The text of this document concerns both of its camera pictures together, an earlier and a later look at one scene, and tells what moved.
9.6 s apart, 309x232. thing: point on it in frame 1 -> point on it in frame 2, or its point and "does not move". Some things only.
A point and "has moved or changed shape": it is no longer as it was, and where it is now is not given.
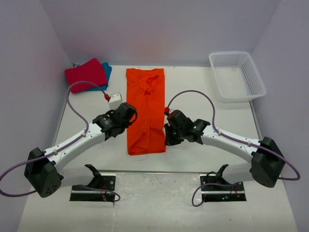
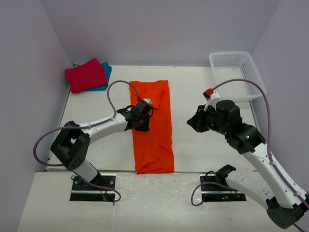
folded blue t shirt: (107, 69) does not move
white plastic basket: (236, 78) does not move
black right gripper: (169, 141) -> (196, 121)
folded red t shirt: (92, 72) does not move
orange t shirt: (145, 91) has moved or changed shape
